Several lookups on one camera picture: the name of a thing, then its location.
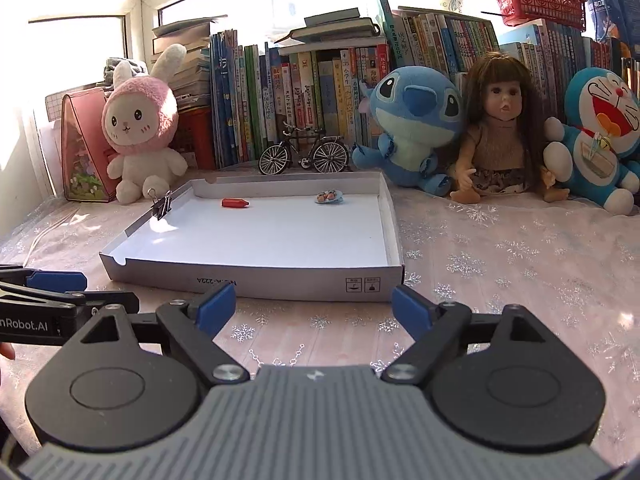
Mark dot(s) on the pink triangular house case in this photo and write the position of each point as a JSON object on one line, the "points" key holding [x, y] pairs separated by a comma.
{"points": [[82, 150]]}

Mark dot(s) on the shallow white cardboard box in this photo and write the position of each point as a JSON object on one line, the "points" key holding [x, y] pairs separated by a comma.
{"points": [[275, 240]]}

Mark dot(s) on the row of upright colourful books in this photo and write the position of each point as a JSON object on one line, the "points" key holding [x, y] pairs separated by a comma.
{"points": [[300, 95]]}

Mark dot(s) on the red plastic crate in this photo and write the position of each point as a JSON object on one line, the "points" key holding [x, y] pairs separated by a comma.
{"points": [[195, 135]]}

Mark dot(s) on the blue printed bag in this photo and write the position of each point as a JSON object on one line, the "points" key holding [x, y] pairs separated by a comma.
{"points": [[607, 5]]}

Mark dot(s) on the person's left hand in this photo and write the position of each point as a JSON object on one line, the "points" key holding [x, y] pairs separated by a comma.
{"points": [[6, 351]]}

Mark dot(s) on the grey folded cloth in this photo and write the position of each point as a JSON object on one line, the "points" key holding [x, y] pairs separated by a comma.
{"points": [[125, 70]]}

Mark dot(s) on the white grid rack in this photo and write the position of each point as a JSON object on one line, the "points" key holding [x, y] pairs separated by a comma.
{"points": [[65, 102]]}

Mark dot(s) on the black model bicycle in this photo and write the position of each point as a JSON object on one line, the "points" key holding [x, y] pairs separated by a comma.
{"points": [[272, 160]]}

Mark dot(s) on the row of leaning blue books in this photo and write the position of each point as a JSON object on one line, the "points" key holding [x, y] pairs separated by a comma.
{"points": [[450, 40]]}

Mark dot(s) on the blue alien plush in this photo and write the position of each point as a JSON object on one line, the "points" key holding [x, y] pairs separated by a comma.
{"points": [[410, 110]]}

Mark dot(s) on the pink snowflake tablecloth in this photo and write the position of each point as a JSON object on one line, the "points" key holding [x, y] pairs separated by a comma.
{"points": [[500, 260]]}

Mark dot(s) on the black binder clip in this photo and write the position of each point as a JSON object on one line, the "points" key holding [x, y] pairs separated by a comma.
{"points": [[161, 205]]}

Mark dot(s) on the blue robot cat plush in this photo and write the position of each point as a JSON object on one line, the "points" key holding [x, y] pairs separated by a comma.
{"points": [[600, 160]]}

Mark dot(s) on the flat light book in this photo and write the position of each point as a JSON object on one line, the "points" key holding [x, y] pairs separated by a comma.
{"points": [[330, 45]]}

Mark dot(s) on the miniature food plate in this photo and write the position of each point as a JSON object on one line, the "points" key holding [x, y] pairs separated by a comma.
{"points": [[329, 196]]}

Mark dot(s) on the red crayon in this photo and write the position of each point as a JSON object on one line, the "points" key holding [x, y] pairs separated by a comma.
{"points": [[235, 203]]}

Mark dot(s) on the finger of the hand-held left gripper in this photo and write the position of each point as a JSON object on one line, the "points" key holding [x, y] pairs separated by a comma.
{"points": [[112, 304], [55, 281]]}

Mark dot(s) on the white window frame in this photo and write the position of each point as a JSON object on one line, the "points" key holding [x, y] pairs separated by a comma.
{"points": [[145, 5]]}

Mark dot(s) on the pink bunny plush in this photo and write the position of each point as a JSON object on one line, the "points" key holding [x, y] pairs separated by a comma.
{"points": [[140, 120]]}

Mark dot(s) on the long-haired baby doll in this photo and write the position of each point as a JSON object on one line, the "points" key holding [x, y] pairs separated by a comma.
{"points": [[500, 105]]}

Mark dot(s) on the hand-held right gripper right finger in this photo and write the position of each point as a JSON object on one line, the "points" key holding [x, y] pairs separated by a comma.
{"points": [[410, 310]]}

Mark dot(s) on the small dark hardcover book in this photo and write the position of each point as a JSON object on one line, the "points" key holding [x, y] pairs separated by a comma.
{"points": [[332, 16]]}

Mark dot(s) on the large dark hardcover book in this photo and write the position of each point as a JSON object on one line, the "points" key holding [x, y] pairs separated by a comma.
{"points": [[335, 31]]}

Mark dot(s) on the red plastic basket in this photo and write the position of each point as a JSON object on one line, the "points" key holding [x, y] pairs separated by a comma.
{"points": [[540, 2]]}

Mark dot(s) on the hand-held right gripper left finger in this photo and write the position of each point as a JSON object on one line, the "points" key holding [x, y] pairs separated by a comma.
{"points": [[217, 305]]}

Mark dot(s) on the stack of grey books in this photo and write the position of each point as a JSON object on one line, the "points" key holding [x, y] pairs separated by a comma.
{"points": [[185, 60]]}

